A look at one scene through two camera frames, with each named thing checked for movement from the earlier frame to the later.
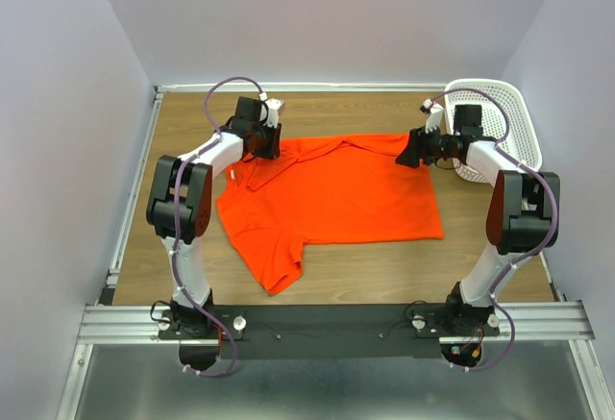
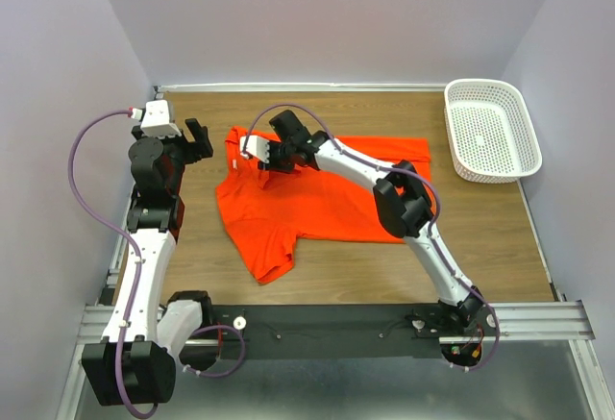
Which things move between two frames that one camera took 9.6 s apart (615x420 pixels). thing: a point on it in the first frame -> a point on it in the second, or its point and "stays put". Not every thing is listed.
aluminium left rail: (110, 283) stays put
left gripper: (273, 150) -> (202, 143)
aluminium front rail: (546, 320) stays put
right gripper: (416, 149) -> (271, 166)
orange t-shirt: (325, 190) stays put
